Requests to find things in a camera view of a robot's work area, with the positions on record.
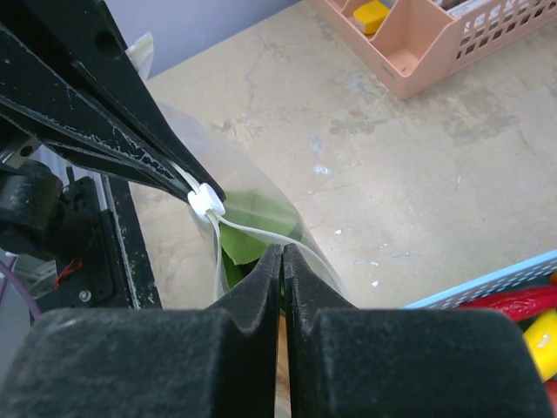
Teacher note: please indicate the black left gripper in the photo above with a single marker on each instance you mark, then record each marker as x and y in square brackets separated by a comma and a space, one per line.
[38, 217]

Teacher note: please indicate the yellow banana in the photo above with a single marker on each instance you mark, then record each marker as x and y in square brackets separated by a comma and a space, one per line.
[540, 338]

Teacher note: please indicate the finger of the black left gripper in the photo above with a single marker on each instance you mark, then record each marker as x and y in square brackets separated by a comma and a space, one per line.
[80, 41]

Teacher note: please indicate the black aluminium base frame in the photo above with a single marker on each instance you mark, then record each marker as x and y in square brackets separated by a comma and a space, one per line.
[116, 272]

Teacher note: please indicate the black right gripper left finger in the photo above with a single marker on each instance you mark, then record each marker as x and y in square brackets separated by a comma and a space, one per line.
[219, 361]

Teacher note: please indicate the yellow block in organizer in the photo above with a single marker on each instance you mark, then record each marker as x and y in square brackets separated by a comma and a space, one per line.
[369, 16]

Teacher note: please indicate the clear polka dot zip bag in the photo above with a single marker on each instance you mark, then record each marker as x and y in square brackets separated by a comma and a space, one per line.
[200, 249]

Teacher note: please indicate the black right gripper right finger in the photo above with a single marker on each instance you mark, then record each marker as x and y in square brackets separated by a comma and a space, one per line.
[351, 362]

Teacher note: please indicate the light blue plastic basket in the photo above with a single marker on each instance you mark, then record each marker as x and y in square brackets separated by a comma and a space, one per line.
[527, 273]

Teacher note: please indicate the green leafy vegetable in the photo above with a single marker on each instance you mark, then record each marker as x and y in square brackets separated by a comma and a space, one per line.
[253, 220]

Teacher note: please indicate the peach plastic file organizer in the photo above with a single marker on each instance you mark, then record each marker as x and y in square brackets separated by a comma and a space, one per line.
[423, 42]

